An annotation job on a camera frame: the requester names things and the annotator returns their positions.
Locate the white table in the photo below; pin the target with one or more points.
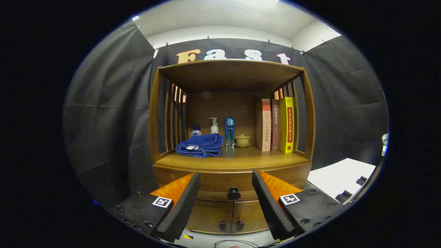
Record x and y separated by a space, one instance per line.
337 175

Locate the yellow book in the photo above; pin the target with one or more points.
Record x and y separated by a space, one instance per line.
286 124

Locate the small white blue-capped bottle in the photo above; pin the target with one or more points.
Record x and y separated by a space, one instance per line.
196 132

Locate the wooden cabinet door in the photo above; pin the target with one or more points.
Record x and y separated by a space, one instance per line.
249 217
210 217

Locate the black block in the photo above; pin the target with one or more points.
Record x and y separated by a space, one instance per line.
344 197
361 181

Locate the blue folded towel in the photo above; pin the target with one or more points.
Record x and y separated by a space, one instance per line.
203 144

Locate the wooden countertop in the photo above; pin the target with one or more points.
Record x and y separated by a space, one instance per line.
241 158

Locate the wooden drawer with black knob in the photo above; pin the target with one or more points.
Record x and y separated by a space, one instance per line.
224 182

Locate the wooden cabinet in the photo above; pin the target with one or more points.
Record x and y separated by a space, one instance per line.
224 79

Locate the white pump bottle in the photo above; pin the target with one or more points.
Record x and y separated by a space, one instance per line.
214 129

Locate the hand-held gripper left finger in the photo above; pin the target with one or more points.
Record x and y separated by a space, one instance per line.
182 210

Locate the silver metal fixture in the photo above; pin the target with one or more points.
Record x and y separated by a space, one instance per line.
385 139

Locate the brown book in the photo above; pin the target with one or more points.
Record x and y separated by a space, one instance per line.
275 127

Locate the blue glass bottle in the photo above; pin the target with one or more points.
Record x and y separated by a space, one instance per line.
229 134

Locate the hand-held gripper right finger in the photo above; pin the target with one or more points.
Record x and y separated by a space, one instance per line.
272 210

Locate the beige book with orange band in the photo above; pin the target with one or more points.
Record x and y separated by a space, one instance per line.
265 127

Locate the yellow lidded teacup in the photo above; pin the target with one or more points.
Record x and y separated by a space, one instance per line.
242 140

